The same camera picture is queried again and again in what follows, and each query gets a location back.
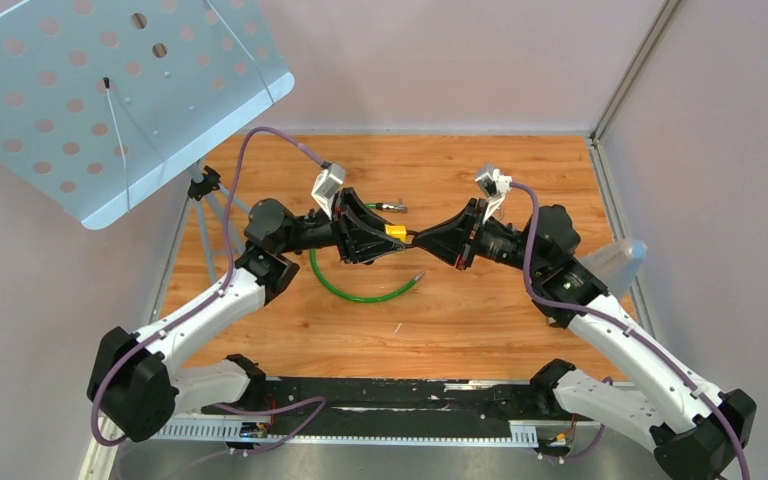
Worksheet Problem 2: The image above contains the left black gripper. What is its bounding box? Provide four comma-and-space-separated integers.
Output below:
281, 189, 408, 267

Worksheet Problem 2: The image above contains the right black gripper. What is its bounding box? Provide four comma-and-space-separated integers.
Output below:
406, 200, 539, 277

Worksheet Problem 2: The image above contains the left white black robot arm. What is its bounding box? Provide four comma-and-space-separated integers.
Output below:
87, 188, 410, 446

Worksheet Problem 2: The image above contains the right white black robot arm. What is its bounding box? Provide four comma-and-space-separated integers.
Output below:
411, 199, 757, 479

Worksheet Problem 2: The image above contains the clear blue plastic bag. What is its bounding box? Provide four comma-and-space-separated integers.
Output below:
580, 239, 647, 299

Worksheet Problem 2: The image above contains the grey tripod stand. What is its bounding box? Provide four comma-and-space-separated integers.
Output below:
186, 161, 249, 282

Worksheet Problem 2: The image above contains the perforated light blue metal plate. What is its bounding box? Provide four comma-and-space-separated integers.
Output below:
0, 1, 295, 230

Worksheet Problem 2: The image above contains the green cable lock loop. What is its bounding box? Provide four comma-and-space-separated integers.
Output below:
308, 202, 428, 305

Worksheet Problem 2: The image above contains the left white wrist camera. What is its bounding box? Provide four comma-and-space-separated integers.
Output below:
311, 162, 346, 219

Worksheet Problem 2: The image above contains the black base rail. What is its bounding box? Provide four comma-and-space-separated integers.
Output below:
155, 377, 591, 447

